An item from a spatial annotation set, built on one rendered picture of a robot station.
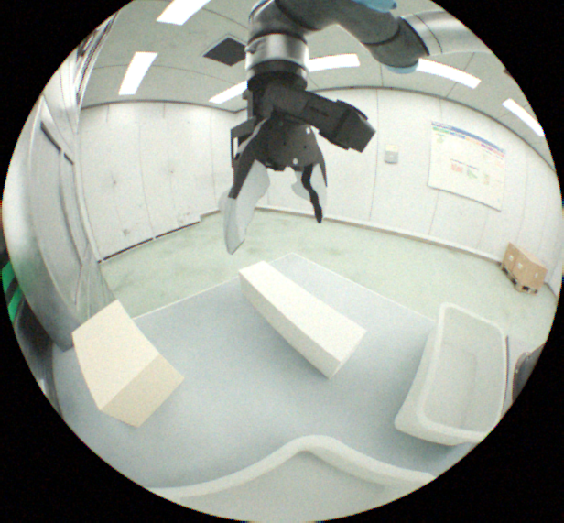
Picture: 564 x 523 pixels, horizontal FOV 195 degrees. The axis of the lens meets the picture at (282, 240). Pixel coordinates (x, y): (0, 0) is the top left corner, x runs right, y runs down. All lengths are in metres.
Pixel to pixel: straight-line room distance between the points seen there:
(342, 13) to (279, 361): 0.43
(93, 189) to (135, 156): 0.86
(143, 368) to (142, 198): 3.04
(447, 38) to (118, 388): 0.55
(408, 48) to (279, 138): 0.23
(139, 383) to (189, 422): 0.08
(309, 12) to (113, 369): 0.43
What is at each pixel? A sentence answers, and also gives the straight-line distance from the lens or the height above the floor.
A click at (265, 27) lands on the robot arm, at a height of 1.17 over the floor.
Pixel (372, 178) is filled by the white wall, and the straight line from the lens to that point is 3.22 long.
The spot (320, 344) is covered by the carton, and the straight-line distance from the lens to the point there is 0.22.
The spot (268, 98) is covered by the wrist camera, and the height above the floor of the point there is 1.07.
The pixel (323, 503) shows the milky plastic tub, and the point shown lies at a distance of 0.27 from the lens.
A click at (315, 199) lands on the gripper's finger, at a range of 0.23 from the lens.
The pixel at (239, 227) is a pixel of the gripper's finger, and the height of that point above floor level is 0.94.
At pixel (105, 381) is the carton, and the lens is 0.26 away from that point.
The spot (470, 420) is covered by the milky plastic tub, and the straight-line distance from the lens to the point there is 0.36.
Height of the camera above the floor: 0.99
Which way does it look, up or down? 24 degrees down
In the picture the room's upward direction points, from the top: straight up
